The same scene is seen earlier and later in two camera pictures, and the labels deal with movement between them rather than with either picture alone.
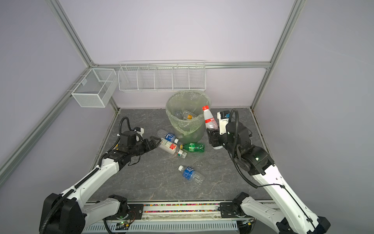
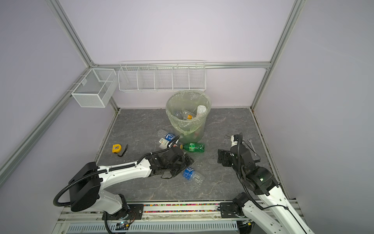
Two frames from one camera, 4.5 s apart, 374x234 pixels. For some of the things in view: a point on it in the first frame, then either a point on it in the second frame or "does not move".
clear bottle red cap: x=210 y=121 -> x=200 y=110
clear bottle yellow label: x=186 y=115 does not move
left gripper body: x=140 y=148 -> x=179 y=166
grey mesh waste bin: x=184 y=110 does not move
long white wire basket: x=149 y=76 does not move
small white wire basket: x=96 y=89 does not move
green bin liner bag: x=184 y=111 does not move
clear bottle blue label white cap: x=168 y=136 does not move
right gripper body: x=220 y=141 -> x=228 y=160
